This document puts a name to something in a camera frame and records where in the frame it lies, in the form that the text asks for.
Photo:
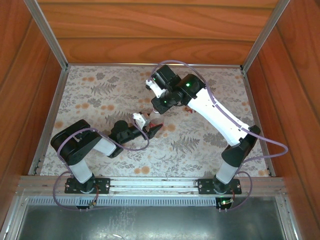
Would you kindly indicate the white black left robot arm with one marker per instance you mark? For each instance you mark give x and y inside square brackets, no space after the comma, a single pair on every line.
[77,170]

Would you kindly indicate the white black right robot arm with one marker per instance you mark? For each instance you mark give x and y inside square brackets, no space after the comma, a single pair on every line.
[215,115]

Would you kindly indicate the floral print tablecloth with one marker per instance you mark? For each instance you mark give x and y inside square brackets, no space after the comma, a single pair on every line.
[82,100]

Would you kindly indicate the steel sheet panel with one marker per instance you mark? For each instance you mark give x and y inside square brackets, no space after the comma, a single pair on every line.
[150,222]

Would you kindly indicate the small circuit board green light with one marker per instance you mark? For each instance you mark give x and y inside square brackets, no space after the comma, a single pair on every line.
[225,202]

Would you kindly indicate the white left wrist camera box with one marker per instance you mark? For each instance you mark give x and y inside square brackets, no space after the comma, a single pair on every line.
[140,120]

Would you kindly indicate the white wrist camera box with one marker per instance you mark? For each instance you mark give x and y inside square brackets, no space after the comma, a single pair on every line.
[140,120]
[156,88]

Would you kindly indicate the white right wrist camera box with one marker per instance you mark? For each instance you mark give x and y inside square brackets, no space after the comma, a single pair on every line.
[156,88]

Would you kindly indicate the aluminium mounting rail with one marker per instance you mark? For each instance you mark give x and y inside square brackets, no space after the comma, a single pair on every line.
[150,182]

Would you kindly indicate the aluminium frame rail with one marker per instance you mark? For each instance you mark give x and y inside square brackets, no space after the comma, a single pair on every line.
[287,220]
[13,220]
[250,95]
[49,120]
[125,65]

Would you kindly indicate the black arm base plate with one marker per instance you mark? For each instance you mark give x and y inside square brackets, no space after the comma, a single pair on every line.
[206,186]
[72,186]

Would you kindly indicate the aluminium frame post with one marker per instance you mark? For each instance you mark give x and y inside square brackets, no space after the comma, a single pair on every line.
[263,35]
[49,35]

